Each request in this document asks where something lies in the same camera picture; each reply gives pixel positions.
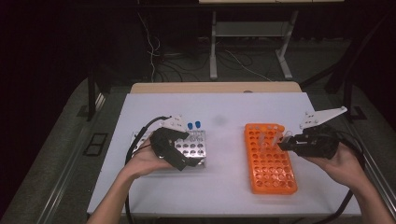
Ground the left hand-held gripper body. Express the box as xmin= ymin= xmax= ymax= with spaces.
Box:
xmin=149 ymin=115 xmax=188 ymax=157

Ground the person's left hand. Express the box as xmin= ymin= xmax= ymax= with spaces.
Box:
xmin=120 ymin=138 xmax=176 ymax=181

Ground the wooden table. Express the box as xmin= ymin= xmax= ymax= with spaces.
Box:
xmin=130 ymin=81 xmax=303 ymax=94

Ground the person's right hand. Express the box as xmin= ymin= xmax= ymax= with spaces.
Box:
xmin=304 ymin=144 xmax=367 ymax=190

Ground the aluminium floor rail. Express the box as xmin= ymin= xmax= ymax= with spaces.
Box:
xmin=35 ymin=91 xmax=106 ymax=224
xmin=354 ymin=136 xmax=396 ymax=213

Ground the grey metal stand frame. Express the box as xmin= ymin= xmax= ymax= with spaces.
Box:
xmin=208 ymin=10 xmax=295 ymax=81

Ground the light background tabletop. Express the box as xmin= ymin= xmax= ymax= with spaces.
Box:
xmin=198 ymin=0 xmax=346 ymax=5

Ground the black upright stand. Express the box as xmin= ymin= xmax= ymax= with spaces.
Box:
xmin=87 ymin=66 xmax=111 ymax=122

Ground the orange plastic test tube rack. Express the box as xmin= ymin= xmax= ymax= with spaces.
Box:
xmin=244 ymin=122 xmax=299 ymax=196

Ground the white floor cable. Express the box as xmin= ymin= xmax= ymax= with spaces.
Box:
xmin=137 ymin=12 xmax=162 ymax=82
xmin=224 ymin=49 xmax=273 ymax=82

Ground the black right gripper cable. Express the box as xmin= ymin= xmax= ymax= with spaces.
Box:
xmin=311 ymin=130 xmax=368 ymax=224

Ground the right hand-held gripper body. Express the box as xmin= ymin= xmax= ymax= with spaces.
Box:
xmin=293 ymin=105 xmax=348 ymax=161

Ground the white table sheet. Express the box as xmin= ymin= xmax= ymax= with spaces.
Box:
xmin=87 ymin=91 xmax=363 ymax=217

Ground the metal test tube rack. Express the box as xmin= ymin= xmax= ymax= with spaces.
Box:
xmin=131 ymin=129 xmax=207 ymax=169

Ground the black floor cable bundle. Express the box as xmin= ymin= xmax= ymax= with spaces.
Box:
xmin=153 ymin=50 xmax=281 ymax=83

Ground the black slanted stand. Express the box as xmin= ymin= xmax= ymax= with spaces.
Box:
xmin=300 ymin=8 xmax=396 ymax=124

